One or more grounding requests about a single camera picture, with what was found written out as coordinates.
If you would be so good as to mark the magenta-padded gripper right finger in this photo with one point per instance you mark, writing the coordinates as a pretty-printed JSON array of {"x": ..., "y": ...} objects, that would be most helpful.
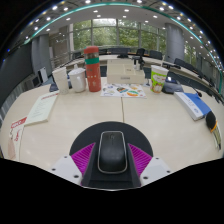
[{"x": 140, "y": 158}]

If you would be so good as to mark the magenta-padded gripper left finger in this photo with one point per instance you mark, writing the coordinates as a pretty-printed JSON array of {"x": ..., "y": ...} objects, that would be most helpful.
[{"x": 81, "y": 156}]

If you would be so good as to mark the black computer mouse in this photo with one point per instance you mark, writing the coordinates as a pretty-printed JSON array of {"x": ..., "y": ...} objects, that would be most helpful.
[{"x": 112, "y": 151}]

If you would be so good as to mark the black mouse pad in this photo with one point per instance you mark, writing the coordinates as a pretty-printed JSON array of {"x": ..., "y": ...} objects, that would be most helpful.
[{"x": 83, "y": 136}]

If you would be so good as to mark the white paper booklet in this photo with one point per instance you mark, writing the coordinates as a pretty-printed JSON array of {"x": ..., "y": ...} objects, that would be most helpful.
[{"x": 42, "y": 108}]

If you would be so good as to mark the red and white leaflet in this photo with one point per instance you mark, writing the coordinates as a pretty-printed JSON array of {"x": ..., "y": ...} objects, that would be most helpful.
[{"x": 16, "y": 136}]

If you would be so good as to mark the colourful sticker sheet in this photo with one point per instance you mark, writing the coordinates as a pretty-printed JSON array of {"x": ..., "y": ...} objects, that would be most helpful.
[{"x": 123, "y": 90}]

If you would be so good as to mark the blue and white book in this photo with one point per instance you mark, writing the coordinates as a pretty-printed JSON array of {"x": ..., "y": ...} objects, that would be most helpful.
[{"x": 193, "y": 105}]

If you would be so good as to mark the white lidded mug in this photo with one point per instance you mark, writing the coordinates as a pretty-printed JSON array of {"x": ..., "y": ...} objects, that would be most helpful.
[{"x": 77, "y": 80}]

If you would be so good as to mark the dark desk microphone console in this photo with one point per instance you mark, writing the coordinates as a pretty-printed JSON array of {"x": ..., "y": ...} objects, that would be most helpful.
[{"x": 173, "y": 87}]

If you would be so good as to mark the green printed paper cup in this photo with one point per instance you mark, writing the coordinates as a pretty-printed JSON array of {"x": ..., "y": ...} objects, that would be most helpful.
[{"x": 158, "y": 78}]

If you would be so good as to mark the white cardboard box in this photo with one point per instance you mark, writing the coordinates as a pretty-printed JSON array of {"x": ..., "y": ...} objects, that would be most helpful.
[{"x": 125, "y": 75}]

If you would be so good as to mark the red thermos bottle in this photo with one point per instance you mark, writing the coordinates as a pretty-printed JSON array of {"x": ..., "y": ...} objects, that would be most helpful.
[{"x": 92, "y": 71}]

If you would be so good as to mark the group of dark chairs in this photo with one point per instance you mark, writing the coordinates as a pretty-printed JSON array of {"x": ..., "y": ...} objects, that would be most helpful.
[{"x": 155, "y": 54}]

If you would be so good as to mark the ceiling spot lights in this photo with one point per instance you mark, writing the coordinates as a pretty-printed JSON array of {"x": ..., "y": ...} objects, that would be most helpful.
[{"x": 100, "y": 15}]

